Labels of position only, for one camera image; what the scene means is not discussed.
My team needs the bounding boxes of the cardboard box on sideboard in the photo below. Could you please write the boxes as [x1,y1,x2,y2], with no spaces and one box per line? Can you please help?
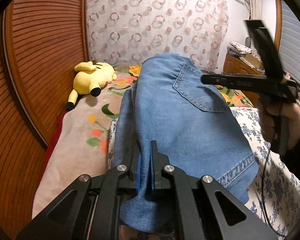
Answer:
[240,54,264,70]

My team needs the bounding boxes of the black cable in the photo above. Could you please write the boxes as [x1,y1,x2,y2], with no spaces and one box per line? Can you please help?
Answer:
[261,104,287,238]

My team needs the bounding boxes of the stack of papers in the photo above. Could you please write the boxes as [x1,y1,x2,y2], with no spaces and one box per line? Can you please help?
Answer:
[227,41,253,59]

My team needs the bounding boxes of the yellow Pikachu plush toy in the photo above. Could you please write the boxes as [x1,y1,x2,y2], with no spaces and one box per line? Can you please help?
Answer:
[66,61,117,111]

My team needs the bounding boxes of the person's right hand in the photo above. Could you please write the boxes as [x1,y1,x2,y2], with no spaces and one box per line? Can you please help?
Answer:
[257,101,300,150]

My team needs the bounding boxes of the grey window blind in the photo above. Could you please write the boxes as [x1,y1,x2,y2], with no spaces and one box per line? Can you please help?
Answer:
[279,1,300,83]

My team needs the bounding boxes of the blue floral white quilt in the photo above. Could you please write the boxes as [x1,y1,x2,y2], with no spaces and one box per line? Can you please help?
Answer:
[111,107,300,239]

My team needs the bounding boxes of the wooden sideboard cabinet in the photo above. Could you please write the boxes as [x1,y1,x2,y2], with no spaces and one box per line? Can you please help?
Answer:
[223,54,263,106]

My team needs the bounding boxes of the brown louvered wardrobe door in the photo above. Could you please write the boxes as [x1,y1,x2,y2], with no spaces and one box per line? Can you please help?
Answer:
[0,0,88,239]

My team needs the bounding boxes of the pink circle-pattern curtain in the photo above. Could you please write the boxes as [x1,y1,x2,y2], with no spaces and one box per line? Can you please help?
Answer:
[87,0,229,72]

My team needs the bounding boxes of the blue denim jeans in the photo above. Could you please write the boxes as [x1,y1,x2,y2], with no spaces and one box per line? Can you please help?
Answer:
[114,53,258,233]

